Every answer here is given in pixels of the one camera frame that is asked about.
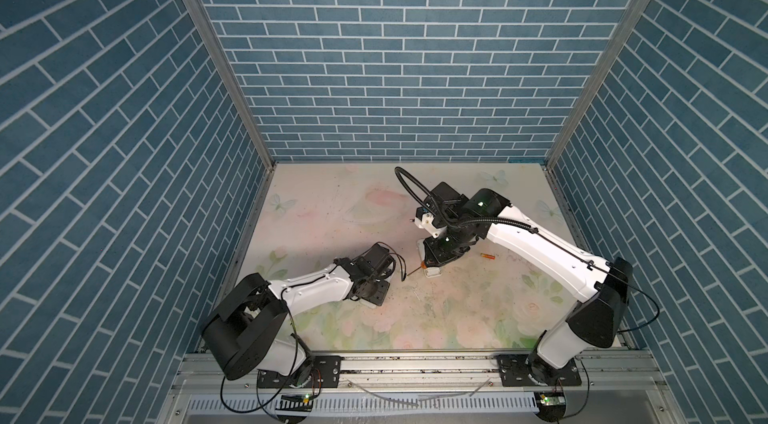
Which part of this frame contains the orange handled screwdriver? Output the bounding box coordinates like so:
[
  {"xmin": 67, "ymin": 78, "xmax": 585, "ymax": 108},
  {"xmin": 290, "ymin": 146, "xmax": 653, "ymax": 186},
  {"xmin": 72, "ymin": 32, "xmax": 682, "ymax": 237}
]
[{"xmin": 406, "ymin": 262, "xmax": 427, "ymax": 277}]

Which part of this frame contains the white remote control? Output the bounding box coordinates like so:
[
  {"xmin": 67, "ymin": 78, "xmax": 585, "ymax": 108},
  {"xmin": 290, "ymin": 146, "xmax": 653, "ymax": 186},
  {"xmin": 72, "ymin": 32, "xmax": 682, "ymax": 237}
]
[{"xmin": 424, "ymin": 267, "xmax": 442, "ymax": 278}]

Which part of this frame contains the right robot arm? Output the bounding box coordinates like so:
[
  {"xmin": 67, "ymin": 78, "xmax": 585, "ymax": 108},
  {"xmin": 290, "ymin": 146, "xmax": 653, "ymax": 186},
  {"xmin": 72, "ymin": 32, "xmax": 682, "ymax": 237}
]
[{"xmin": 414, "ymin": 182, "xmax": 632, "ymax": 382}]

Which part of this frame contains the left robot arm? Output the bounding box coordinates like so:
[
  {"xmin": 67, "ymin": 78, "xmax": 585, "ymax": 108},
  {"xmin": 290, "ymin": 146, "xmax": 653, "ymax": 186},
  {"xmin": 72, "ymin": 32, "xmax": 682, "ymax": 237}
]
[{"xmin": 201, "ymin": 242, "xmax": 405, "ymax": 385}]

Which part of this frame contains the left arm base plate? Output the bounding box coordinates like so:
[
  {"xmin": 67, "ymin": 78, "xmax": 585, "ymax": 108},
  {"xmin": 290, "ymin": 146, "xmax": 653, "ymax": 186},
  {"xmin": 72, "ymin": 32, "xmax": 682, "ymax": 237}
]
[{"xmin": 257, "ymin": 354, "xmax": 342, "ymax": 389}]

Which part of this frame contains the white ribbed cable duct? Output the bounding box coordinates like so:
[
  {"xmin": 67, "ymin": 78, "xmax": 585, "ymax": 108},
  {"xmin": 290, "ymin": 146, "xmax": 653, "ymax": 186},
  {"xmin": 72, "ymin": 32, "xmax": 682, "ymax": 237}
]
[{"xmin": 185, "ymin": 393, "xmax": 541, "ymax": 417}]

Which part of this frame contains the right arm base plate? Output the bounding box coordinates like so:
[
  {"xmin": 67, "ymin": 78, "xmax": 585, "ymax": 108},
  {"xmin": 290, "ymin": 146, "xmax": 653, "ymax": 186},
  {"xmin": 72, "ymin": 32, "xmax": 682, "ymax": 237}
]
[{"xmin": 494, "ymin": 351, "xmax": 582, "ymax": 387}]

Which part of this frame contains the aluminium mounting rail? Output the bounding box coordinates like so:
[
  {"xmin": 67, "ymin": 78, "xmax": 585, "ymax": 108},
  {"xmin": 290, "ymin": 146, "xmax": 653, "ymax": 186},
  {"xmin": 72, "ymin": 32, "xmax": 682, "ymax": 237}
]
[{"xmin": 170, "ymin": 350, "xmax": 670, "ymax": 394}]

